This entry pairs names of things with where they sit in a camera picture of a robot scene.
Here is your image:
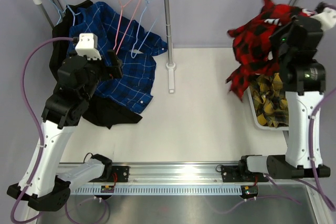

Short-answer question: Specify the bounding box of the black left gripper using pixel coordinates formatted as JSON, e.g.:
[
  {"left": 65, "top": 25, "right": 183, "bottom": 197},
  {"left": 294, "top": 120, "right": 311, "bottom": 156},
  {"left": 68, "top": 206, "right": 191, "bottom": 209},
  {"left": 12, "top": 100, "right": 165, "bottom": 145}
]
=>
[{"left": 80, "top": 50, "right": 122, "bottom": 102}]

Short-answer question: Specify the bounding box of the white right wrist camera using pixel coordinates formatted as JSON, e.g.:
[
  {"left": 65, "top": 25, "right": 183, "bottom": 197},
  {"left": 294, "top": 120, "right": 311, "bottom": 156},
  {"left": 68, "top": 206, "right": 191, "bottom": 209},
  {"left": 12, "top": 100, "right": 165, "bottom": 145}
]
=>
[{"left": 311, "top": 2, "right": 336, "bottom": 31}]

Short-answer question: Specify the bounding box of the blue plaid shirt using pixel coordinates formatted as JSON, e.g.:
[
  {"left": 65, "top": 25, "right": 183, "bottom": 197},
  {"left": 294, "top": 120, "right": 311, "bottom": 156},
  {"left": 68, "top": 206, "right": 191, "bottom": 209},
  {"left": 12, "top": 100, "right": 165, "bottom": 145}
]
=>
[{"left": 64, "top": 1, "right": 169, "bottom": 116}]

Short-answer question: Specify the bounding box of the red black checked shirt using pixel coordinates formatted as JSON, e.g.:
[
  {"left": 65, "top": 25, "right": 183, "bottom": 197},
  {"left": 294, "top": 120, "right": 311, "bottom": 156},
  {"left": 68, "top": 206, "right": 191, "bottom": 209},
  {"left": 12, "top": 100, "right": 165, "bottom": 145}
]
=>
[{"left": 226, "top": 0, "right": 317, "bottom": 100}]

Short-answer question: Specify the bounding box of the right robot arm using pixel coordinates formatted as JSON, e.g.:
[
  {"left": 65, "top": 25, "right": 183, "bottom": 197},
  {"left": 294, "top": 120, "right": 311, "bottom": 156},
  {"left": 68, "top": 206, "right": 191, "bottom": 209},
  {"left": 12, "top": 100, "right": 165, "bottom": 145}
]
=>
[{"left": 237, "top": 16, "right": 331, "bottom": 180}]

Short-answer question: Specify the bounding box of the aluminium mounting rail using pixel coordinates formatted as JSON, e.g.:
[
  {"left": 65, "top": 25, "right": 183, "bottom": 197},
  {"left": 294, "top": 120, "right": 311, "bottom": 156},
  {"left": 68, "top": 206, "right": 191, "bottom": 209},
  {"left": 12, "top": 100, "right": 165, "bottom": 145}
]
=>
[{"left": 59, "top": 162, "right": 320, "bottom": 185}]

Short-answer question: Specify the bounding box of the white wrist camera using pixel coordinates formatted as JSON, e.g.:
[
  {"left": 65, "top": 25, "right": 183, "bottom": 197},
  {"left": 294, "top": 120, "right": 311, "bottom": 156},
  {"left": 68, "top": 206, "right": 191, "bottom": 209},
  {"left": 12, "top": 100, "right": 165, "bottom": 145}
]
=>
[
  {"left": 311, "top": 2, "right": 336, "bottom": 31},
  {"left": 75, "top": 33, "right": 102, "bottom": 60}
]

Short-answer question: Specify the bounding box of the white perforated basket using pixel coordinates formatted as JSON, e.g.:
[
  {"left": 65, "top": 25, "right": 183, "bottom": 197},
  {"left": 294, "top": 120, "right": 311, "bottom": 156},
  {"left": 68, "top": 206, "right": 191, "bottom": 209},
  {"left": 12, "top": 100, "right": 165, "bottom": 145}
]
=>
[{"left": 246, "top": 88, "right": 289, "bottom": 131}]

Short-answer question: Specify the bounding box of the pink wire hanger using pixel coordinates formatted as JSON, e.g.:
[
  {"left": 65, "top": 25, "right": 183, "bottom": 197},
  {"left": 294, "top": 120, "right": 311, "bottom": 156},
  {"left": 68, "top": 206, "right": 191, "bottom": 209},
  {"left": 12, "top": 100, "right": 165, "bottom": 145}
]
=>
[{"left": 112, "top": 0, "right": 144, "bottom": 53}]

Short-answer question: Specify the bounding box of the blue hanger on rack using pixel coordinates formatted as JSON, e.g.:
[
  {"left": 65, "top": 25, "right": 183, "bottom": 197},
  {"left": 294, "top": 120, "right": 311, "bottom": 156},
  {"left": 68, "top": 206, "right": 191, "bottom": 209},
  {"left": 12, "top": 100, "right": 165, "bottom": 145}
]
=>
[
  {"left": 49, "top": 0, "right": 64, "bottom": 25},
  {"left": 63, "top": 0, "right": 80, "bottom": 26}
]

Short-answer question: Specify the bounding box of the yellow plaid shirt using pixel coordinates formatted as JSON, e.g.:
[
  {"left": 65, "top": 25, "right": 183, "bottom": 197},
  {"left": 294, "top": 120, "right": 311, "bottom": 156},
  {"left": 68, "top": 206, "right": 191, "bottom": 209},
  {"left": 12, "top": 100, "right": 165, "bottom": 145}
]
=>
[{"left": 249, "top": 73, "right": 289, "bottom": 127}]

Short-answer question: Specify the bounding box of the black garment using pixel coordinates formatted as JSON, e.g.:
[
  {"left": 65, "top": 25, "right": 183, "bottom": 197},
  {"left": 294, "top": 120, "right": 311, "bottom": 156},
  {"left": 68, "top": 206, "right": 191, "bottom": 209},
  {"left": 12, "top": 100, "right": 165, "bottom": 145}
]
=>
[{"left": 49, "top": 10, "right": 142, "bottom": 129}]

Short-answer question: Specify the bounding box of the white slotted cable duct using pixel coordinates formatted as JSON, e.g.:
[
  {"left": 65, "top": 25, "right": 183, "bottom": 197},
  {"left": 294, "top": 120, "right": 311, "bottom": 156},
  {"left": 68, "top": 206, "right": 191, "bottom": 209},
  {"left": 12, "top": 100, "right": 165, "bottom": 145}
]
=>
[{"left": 72, "top": 185, "right": 242, "bottom": 196}]

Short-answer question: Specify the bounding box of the light blue wire hanger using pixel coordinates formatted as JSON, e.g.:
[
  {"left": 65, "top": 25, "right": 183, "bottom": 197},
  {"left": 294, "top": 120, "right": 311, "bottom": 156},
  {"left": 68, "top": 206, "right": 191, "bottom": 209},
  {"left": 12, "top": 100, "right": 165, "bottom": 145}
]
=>
[{"left": 131, "top": 0, "right": 161, "bottom": 59}]

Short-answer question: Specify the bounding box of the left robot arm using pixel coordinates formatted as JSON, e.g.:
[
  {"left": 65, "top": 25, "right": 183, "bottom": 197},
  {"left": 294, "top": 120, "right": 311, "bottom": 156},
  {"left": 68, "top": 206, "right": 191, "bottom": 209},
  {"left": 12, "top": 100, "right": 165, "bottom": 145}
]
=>
[{"left": 7, "top": 50, "right": 122, "bottom": 211}]

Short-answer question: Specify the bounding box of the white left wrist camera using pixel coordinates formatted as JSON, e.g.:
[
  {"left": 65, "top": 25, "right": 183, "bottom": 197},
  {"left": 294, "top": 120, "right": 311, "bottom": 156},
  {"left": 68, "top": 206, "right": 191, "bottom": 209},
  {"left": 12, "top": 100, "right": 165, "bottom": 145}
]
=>
[{"left": 75, "top": 33, "right": 102, "bottom": 60}]

